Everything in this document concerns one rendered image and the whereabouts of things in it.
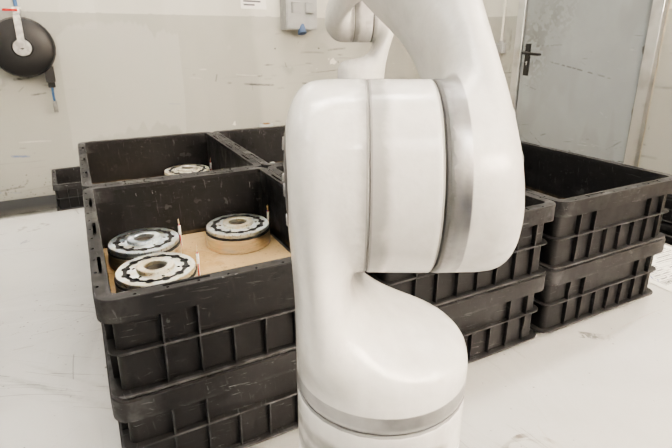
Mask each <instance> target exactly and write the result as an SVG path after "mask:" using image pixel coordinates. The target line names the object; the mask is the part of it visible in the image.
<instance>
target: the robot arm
mask: <svg viewBox="0 0 672 448"><path fill-rule="evenodd" d="M325 26H326V29H327V32H328V33H329V35H330V36H331V37H332V38H333V39H334V40H336V41H338V42H372V47H371V49H370V51H369V52H368V53H367V54H366V55H365V56H362V57H359V58H355V59H350V60H346V61H343V62H341V63H340V65H339V67H338V79H325V80H316V81H311V82H309V83H306V84H305V85H303V86H302V87H301V88H300V89H299V90H298V91H297V93H296V95H295V96H294V98H293V100H292V103H291V105H290V108H289V111H288V115H287V120H286V125H285V133H284V137H282V150H284V162H283V167H284V183H283V194H284V197H285V199H286V210H287V214H286V225H287V226H288V230H289V240H290V250H291V260H292V271H293V284H294V296H295V321H296V351H297V391H298V432H299V448H459V442H460V433H461V423H462V413H463V402H464V393H465V386H466V377H467V364H468V355H467V348H466V344H465V340H464V337H463V335H462V333H461V331H460V330H459V328H458V327H457V325H456V324H455V323H454V322H453V321H452V320H451V319H450V318H449V317H448V316H447V315H446V314H445V313H444V312H442V311H441V310H440V309H438V308H436V307H435V306H433V305H432V304H430V303H428V302H426V301H424V300H422V299H420V298H417V297H415V296H412V295H410V294H407V293H404V292H401V291H399V290H396V289H394V288H391V287H389V286H387V285H385V284H382V283H380V282H379V281H377V280H375V279H373V278H372V277H370V276H369V275H367V274H366V273H365V271H366V272H388V273H429V272H431V273H449V272H480V271H488V270H492V269H495V268H497V267H499V266H501V265H502V264H504V263H505V262H506V261H507V260H508V258H509V257H510V256H511V255H512V253H513V251H514V249H515V248H516V245H517V243H518V240H519V236H520V232H521V228H522V224H523V218H524V209H525V177H524V165H523V164H524V155H523V152H522V148H521V142H520V137H519V132H518V127H517V122H516V117H515V112H514V108H513V104H512V101H511V97H510V93H509V89H508V86H507V82H506V78H505V75H504V72H503V68H502V65H501V61H500V58H499V55H498V51H497V48H496V44H495V41H494V38H493V34H492V31H491V27H490V24H489V21H488V17H487V14H486V11H485V7H484V4H483V0H329V1H328V3H327V7H326V11H325ZM393 35H395V36H396V37H397V38H398V39H399V41H400V42H401V43H402V45H403V46H404V47H405V49H406V50H407V52H408V54H409V55H410V57H411V59H412V61H413V63H414V65H415V67H416V69H417V71H418V74H419V77H420V79H384V73H385V66H386V60H387V56H388V52H389V48H390V45H391V42H392V39H393Z"/></svg>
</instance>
